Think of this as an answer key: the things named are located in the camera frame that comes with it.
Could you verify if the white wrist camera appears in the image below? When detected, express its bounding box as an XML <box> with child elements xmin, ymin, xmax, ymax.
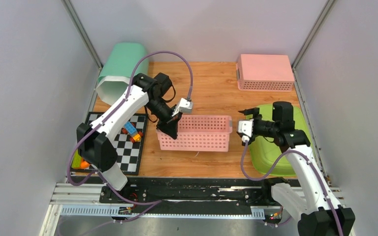
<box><xmin>237</xmin><ymin>119</ymin><xmax>253</xmax><ymax>144</ymax></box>
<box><xmin>172</xmin><ymin>98</ymin><xmax>193</xmax><ymax>116</ymax></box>

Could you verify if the right aluminium frame post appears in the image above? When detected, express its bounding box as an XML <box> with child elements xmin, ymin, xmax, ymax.
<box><xmin>290</xmin><ymin>0</ymin><xmax>336</xmax><ymax>70</ymax></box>

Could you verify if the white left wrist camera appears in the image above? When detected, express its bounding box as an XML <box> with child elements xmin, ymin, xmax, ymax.
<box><xmin>172</xmin><ymin>98</ymin><xmax>193</xmax><ymax>116</ymax></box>

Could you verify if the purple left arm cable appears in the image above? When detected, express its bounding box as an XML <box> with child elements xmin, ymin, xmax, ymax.
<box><xmin>55</xmin><ymin>51</ymin><xmax>194</xmax><ymax>236</ymax></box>

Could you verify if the blue yellow toy car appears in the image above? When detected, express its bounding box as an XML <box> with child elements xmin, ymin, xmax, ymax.
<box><xmin>121</xmin><ymin>121</ymin><xmax>143</xmax><ymax>143</ymax></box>

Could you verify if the green orange toy block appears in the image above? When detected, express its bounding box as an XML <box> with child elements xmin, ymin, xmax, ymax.
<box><xmin>71</xmin><ymin>151</ymin><xmax>90</xmax><ymax>169</ymax></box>

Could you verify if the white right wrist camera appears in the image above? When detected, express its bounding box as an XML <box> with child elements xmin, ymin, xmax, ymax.
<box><xmin>237</xmin><ymin>119</ymin><xmax>253</xmax><ymax>144</ymax></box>

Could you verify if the aluminium frame post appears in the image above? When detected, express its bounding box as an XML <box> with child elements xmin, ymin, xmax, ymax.
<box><xmin>61</xmin><ymin>0</ymin><xmax>103</xmax><ymax>70</ymax></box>
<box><xmin>290</xmin><ymin>0</ymin><xmax>336</xmax><ymax>70</ymax></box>

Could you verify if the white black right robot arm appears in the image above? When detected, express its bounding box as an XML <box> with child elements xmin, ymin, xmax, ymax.
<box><xmin>237</xmin><ymin>101</ymin><xmax>355</xmax><ymax>236</ymax></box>

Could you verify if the left aluminium frame post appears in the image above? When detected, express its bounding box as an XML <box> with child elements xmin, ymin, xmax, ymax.
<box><xmin>61</xmin><ymin>0</ymin><xmax>103</xmax><ymax>70</ymax></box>

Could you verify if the mint green trash bin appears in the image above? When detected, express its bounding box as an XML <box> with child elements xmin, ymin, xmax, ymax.
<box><xmin>96</xmin><ymin>42</ymin><xmax>148</xmax><ymax>105</ymax></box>

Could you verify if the pink perforated plastic basket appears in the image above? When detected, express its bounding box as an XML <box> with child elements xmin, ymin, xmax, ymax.
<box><xmin>157</xmin><ymin>115</ymin><xmax>233</xmax><ymax>152</ymax></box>

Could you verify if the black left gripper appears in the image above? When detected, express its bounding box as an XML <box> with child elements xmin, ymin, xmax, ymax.
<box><xmin>145</xmin><ymin>98</ymin><xmax>183</xmax><ymax>139</ymax></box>

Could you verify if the black white checkerboard mat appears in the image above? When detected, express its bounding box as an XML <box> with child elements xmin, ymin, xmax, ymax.
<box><xmin>70</xmin><ymin>112</ymin><xmax>148</xmax><ymax>175</ymax></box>

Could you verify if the large lime green tub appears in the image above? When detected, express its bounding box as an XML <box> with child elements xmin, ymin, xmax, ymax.
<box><xmin>249</xmin><ymin>106</ymin><xmax>311</xmax><ymax>177</ymax></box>

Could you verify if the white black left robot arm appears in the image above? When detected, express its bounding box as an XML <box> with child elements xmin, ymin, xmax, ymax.
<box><xmin>76</xmin><ymin>73</ymin><xmax>182</xmax><ymax>203</ymax></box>

